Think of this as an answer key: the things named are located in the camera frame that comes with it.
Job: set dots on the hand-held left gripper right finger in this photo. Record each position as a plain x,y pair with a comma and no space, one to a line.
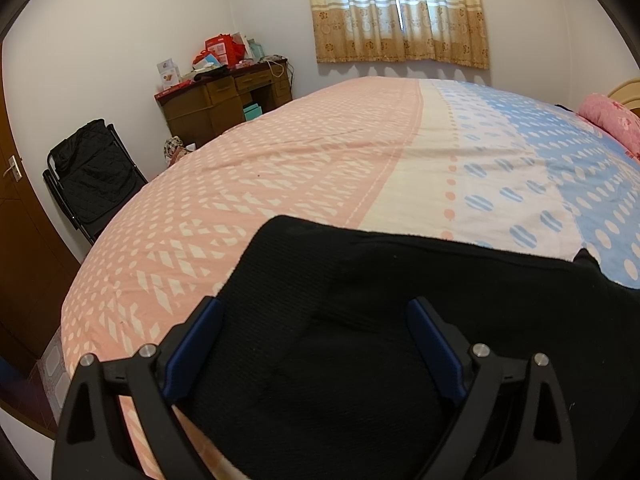
435,355

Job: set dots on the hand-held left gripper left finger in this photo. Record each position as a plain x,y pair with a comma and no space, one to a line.
195,355

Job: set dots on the black pants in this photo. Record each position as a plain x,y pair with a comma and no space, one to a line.
350,360

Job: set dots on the brown wooden door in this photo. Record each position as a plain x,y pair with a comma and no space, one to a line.
25,260

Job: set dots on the black folding chair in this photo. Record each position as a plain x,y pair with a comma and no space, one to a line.
95,175

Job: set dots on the checkered bag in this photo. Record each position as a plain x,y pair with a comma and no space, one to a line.
174,150

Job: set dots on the pink and blue dotted bedsheet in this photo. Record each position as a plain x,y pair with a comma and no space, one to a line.
300,170

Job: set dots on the brown wooden desk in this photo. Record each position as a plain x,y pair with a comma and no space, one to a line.
200,110

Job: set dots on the teal box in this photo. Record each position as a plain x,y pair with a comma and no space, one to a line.
252,111

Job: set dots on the white printed box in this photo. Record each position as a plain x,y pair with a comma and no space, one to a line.
167,72

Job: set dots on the pink floral pillow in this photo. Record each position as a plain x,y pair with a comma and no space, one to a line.
610,120

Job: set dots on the red gift bags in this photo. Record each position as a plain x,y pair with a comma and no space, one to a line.
225,47

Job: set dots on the cream wooden headboard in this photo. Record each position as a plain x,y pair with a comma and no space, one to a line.
625,91

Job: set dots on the beige patterned window curtain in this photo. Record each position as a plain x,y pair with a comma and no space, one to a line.
350,25

